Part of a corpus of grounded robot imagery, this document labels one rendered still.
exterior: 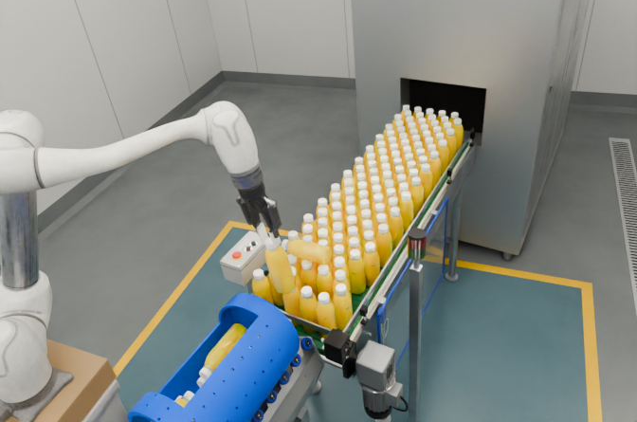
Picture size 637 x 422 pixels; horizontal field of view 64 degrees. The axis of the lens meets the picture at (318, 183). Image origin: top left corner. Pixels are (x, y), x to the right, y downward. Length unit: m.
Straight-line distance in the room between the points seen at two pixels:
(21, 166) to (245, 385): 0.82
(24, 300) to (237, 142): 0.85
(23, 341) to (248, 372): 0.64
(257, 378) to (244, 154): 0.66
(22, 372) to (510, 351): 2.36
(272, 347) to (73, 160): 0.78
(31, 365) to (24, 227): 0.40
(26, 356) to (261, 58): 4.96
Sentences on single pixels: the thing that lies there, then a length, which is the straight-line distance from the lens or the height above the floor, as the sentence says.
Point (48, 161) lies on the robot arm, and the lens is 1.36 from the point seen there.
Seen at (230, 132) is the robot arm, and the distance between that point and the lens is 1.32.
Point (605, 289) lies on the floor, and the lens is 3.61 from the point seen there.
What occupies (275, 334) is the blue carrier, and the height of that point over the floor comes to 1.18.
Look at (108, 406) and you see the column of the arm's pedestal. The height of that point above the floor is 0.94.
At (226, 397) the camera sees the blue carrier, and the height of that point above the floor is 1.19.
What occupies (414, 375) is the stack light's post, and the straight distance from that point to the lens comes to 2.37.
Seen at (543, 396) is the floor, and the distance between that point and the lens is 3.00.
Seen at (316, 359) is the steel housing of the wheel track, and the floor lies 0.88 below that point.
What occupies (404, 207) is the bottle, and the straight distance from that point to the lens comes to 2.28.
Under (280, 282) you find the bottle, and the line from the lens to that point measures 1.64.
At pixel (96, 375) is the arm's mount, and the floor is 1.09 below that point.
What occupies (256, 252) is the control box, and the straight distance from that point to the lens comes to 2.06.
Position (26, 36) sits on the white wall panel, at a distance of 4.48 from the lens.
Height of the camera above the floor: 2.43
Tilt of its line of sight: 34 degrees down
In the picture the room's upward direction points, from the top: 7 degrees counter-clockwise
